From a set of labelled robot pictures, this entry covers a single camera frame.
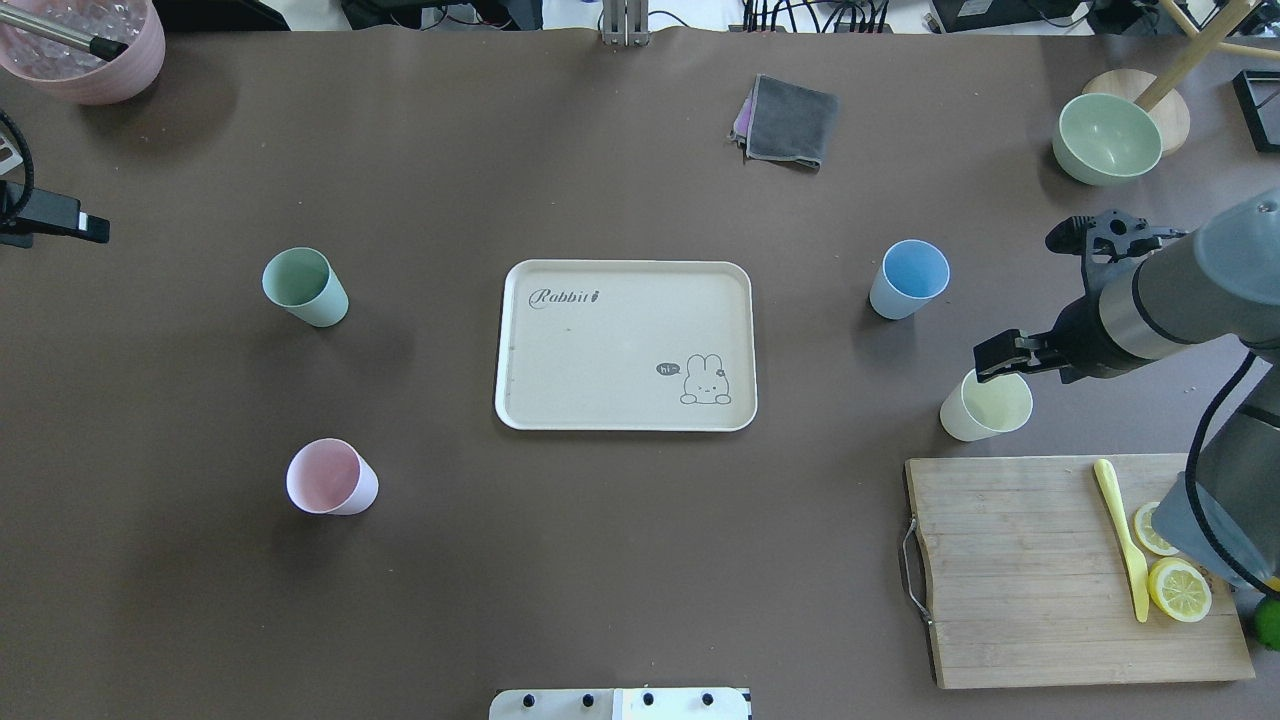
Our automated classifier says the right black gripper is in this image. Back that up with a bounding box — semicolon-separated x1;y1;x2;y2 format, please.
973;296;1114;384

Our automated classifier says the pale yellow cup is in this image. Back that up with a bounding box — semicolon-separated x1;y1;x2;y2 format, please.
940;370;1034;442

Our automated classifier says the pink cup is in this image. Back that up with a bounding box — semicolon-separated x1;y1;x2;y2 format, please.
285;438;380;516

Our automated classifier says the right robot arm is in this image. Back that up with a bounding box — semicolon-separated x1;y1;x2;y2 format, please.
974;190;1279;597

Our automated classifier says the beige rabbit tray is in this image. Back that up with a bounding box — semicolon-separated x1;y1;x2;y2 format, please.
495;259;758;432

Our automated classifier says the blue cup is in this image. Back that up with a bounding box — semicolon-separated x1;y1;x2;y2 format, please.
869;238;951;320

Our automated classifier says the yellow plastic knife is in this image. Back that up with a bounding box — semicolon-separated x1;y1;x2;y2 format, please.
1093;457;1151;623

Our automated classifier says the upper lemon slice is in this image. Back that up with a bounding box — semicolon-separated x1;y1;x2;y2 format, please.
1132;501;1179;557

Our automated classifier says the lemon slice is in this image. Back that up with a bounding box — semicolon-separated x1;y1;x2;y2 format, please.
1132;501;1179;557
1147;557;1213;623

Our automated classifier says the green bowl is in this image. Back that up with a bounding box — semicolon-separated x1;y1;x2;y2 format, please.
1052;94;1164;187

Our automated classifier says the wooden cutting board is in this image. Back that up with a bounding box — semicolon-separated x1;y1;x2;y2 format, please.
905;455;1254;691

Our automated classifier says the lower lemon slice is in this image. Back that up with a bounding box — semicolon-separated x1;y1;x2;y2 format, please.
1147;557;1213;623

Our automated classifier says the wooden cup stand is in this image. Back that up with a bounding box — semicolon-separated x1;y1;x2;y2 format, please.
1083;1;1279;158

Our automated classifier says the grey folded cloth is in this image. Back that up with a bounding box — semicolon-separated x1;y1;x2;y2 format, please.
745;74;840;169

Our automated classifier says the pink folded cloth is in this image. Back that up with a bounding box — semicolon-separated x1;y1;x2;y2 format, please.
730;91;756;147

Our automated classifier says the green lime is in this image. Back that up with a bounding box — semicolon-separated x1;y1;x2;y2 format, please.
1251;597;1280;652

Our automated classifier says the green cup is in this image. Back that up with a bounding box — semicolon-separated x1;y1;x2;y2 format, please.
261;247;349;328

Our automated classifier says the metal tube in bowl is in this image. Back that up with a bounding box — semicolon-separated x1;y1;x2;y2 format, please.
1;3;129;61

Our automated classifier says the pink bowl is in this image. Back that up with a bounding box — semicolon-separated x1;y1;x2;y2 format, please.
1;1;165;105

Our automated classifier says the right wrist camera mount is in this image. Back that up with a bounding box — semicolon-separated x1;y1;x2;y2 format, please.
1044;210;1188;297

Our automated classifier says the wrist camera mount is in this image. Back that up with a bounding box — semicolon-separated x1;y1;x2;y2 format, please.
1;111;110;249
1044;210;1188;297

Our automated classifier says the aluminium frame post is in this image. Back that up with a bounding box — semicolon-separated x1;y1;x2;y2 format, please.
600;0;652;47

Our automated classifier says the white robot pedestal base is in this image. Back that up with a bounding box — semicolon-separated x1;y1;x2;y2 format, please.
488;685;753;719

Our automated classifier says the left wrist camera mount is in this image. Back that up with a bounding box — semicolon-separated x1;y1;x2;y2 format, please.
1;111;110;249

